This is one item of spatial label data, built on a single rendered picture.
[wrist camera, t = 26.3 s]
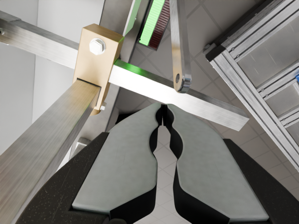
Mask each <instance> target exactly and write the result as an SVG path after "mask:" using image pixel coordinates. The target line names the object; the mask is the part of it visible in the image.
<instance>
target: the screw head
mask: <svg viewBox="0 0 299 224"><path fill-rule="evenodd" d="M89 47H90V51H91V52H92V53H94V54H95V55H97V54H102V53H104V52H105V50H106V45H105V42H104V41H103V40H102V39H100V38H94V39H92V40H91V42H90V44H89Z"/></svg>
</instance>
